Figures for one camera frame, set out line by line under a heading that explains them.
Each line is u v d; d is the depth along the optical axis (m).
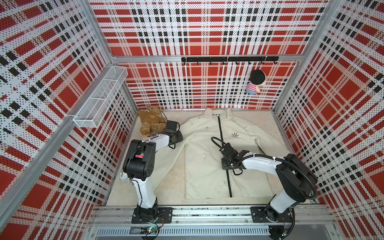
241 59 0.89
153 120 1.07
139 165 0.51
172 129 0.81
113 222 0.73
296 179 0.45
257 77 0.93
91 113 0.69
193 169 0.90
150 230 0.69
